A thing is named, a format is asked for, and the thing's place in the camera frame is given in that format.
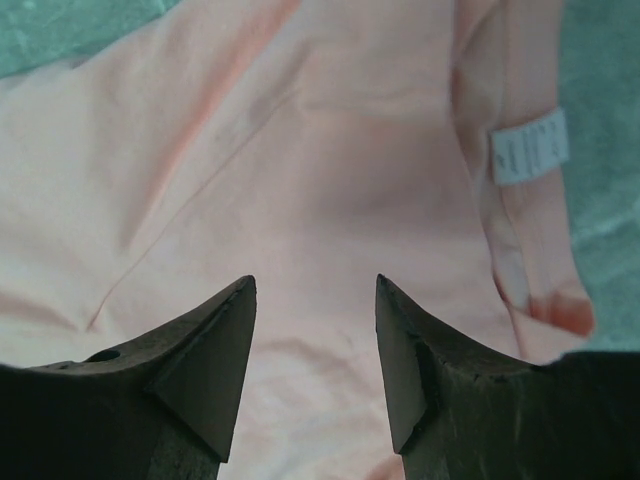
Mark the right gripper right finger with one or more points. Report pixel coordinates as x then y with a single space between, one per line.
460 410

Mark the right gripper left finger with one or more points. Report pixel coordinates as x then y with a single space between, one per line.
161 406

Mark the salmon orange t shirt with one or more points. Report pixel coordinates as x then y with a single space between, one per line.
314 145

